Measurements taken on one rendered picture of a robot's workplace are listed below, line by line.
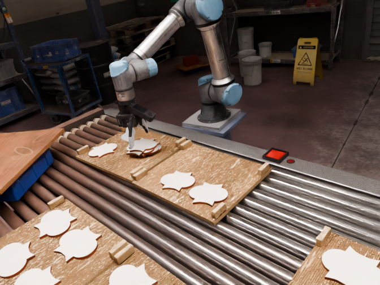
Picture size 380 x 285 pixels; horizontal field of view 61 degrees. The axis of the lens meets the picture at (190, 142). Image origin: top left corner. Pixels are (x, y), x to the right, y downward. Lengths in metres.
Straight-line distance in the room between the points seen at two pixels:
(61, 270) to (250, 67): 4.18
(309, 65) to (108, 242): 4.05
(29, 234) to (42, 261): 0.16
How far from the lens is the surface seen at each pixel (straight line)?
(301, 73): 4.77
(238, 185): 1.16
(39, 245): 1.16
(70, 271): 1.03
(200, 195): 1.12
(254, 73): 4.87
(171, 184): 1.20
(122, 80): 1.33
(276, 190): 1.17
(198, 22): 1.50
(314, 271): 0.90
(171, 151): 1.43
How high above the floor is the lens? 1.62
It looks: 28 degrees down
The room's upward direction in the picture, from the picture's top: 9 degrees counter-clockwise
